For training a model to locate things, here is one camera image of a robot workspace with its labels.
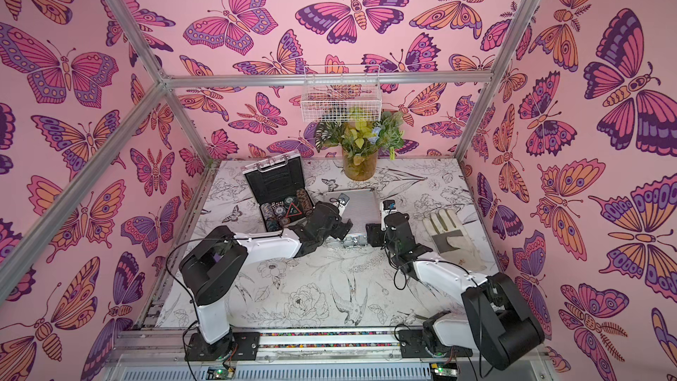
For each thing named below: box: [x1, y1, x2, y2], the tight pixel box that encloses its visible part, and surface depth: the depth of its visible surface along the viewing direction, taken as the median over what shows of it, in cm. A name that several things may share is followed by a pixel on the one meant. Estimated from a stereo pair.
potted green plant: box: [314, 111, 404, 181], surface depth 100 cm
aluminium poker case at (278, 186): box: [241, 151, 316, 232], surface depth 100 cm
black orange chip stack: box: [296, 187, 313, 217], surface depth 105 cm
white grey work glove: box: [422, 208, 487, 273], surface depth 97 cm
